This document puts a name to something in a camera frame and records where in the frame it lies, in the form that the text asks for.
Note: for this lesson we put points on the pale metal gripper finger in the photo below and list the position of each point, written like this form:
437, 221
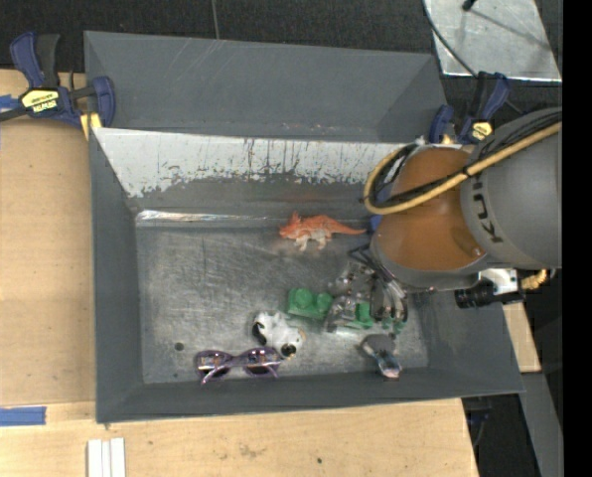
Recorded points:
346, 280
343, 313

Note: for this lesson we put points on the green toy brick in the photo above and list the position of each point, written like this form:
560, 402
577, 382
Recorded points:
307, 303

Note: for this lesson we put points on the grey and clear small tool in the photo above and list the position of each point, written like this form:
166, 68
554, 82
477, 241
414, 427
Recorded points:
381, 353

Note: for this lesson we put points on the orange toy dinosaur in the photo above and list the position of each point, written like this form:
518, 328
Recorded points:
312, 227

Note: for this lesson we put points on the white and black toy animal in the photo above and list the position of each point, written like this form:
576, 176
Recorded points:
276, 331

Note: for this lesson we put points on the purple sunglasses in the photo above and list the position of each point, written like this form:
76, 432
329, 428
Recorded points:
236, 361

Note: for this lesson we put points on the grey metal bin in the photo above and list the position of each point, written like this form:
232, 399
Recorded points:
216, 286

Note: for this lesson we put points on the black cylinder on white bracket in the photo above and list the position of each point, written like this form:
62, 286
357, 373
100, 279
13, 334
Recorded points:
480, 293

